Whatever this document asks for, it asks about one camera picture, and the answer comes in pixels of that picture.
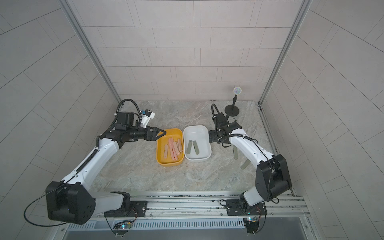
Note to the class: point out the aluminium mounting rail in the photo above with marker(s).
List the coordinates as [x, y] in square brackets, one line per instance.
[206, 205]

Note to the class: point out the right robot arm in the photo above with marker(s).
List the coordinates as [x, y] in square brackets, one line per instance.
[272, 172]

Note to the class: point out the left circuit board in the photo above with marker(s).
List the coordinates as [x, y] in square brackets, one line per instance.
[123, 226]

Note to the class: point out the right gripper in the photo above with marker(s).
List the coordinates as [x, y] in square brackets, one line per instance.
[212, 136]

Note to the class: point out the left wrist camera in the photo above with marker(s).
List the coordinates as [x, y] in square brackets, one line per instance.
[147, 115]

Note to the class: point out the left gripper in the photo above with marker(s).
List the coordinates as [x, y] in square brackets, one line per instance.
[151, 136]

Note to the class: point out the long pink ceramic knife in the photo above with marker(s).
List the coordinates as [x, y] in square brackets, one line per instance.
[171, 149]

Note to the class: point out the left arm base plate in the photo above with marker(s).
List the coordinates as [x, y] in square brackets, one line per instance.
[134, 209]

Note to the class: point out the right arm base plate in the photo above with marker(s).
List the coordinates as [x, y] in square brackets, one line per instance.
[236, 208]

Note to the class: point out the yellow plastic storage box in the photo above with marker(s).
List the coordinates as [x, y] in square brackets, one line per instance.
[171, 133]

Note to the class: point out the white plastic storage box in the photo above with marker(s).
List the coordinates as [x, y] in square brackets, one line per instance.
[200, 134]

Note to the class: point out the green knife front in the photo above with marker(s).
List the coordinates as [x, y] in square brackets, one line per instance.
[189, 148]

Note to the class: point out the green knife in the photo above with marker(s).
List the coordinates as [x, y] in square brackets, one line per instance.
[197, 151]
[189, 148]
[245, 164]
[235, 151]

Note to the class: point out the pink fruit knife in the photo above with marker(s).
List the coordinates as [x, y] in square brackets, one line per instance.
[166, 149]

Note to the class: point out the circuit board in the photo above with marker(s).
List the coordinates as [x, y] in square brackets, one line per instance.
[252, 224]
[123, 226]

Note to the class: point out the black stand with round disc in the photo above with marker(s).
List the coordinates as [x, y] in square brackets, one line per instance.
[232, 110]

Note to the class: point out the right circuit board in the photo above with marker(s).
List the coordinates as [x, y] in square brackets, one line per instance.
[252, 224]

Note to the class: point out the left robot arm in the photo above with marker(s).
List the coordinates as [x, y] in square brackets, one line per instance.
[70, 201]

